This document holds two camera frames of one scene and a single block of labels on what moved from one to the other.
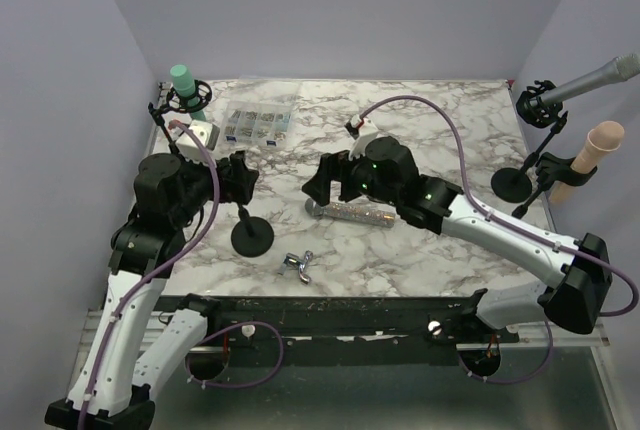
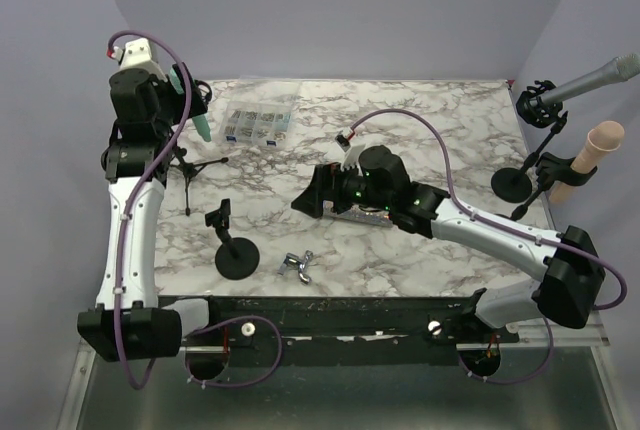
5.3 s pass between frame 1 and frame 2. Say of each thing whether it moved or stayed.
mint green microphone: stayed
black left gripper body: moved
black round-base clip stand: moved
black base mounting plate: stayed
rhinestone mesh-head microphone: stayed
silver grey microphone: stayed
